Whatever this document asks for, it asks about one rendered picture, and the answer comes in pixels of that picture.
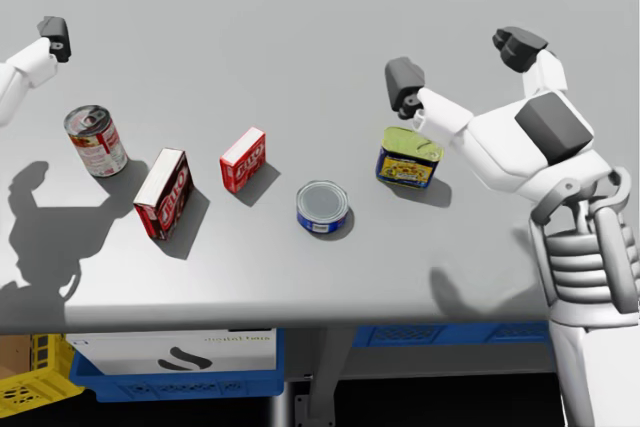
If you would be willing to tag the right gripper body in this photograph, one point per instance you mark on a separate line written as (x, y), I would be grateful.
(500, 152)

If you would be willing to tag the yellow box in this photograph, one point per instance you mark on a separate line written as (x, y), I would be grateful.
(30, 392)

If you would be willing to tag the red and white carton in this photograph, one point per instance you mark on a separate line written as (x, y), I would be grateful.
(167, 197)

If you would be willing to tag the white box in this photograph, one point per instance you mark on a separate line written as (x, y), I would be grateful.
(150, 352)

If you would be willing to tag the blue box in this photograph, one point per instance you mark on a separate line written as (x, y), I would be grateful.
(200, 387)
(450, 334)

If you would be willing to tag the brown box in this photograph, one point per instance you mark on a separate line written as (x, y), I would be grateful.
(14, 357)

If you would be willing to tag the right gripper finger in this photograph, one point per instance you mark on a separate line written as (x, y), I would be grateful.
(545, 72)
(440, 112)

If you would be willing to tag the red and white can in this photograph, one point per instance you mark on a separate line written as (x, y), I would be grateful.
(97, 144)

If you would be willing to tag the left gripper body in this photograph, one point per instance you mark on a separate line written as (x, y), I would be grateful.
(7, 92)

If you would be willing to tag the blue flat can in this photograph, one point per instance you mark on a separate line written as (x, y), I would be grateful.
(322, 207)

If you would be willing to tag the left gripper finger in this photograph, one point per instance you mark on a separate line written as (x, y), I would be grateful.
(37, 62)

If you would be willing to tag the green and blue rectangular can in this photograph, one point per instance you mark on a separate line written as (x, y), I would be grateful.
(407, 159)

